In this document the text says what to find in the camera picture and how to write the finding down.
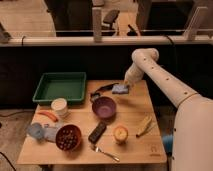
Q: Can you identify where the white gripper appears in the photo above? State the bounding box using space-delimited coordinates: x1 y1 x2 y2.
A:
124 63 144 86

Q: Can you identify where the blue sponge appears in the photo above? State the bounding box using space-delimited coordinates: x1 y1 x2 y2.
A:
112 84 129 94

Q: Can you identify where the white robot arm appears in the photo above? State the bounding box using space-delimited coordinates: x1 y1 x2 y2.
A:
124 48 213 171

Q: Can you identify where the green plastic tray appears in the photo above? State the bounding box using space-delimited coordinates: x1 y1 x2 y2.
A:
32 72 86 105

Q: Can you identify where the purple bowl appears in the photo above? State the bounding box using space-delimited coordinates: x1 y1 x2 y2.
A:
92 96 116 119

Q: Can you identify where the yellow banana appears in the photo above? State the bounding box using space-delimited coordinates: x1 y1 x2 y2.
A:
136 115 156 138

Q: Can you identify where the wooden table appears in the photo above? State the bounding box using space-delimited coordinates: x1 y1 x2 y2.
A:
17 81 166 165

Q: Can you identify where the yellow apple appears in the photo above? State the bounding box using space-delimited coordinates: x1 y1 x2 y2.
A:
113 126 128 144

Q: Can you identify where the black office chair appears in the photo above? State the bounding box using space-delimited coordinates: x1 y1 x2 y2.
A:
103 10 120 29

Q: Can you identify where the black rectangular block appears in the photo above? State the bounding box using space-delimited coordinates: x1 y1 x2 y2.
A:
88 122 107 144

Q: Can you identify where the blue cylinder on floor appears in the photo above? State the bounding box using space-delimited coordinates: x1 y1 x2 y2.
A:
162 134 173 153

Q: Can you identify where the white cup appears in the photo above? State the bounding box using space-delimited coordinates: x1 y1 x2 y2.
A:
51 98 68 117

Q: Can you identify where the silver fork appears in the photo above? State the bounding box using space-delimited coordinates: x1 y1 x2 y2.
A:
90 144 120 162

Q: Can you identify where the red bowl with beans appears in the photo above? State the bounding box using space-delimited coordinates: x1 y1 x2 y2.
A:
55 124 82 151

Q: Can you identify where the orange carrot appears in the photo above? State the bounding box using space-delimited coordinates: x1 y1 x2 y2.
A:
37 111 58 122

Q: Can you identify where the white horizontal rail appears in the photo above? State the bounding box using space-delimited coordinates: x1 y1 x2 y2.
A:
0 35 213 47

